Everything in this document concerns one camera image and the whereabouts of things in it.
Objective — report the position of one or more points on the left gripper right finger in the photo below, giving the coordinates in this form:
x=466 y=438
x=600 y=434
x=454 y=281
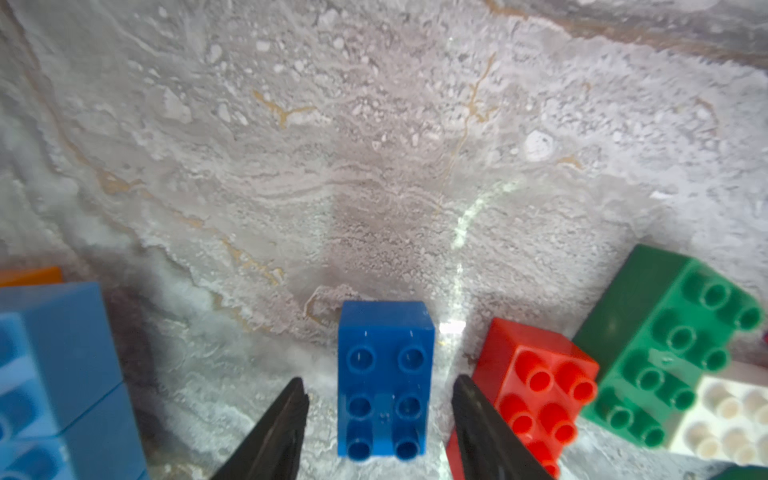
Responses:
x=489 y=450

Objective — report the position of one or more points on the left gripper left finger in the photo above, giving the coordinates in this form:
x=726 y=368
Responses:
x=272 y=449

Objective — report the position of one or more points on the dark blue brick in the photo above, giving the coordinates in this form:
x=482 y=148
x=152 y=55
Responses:
x=385 y=361

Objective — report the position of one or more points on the light blue brick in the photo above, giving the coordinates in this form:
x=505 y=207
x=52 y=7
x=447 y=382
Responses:
x=57 y=357
x=103 y=443

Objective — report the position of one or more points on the white brick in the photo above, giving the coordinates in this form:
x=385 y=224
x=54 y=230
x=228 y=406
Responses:
x=728 y=420

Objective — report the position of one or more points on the orange brick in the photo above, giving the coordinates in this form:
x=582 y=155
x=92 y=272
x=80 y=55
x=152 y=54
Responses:
x=31 y=277

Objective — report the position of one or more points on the red brick centre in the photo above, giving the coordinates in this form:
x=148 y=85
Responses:
x=538 y=381

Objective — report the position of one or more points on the green brick upper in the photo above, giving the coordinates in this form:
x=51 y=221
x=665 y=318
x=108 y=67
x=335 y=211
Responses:
x=665 y=320

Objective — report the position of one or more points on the green brick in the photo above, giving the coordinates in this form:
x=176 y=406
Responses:
x=665 y=320
x=742 y=473

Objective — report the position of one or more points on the green brick lower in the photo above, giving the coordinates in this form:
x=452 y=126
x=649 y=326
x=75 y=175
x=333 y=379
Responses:
x=742 y=473

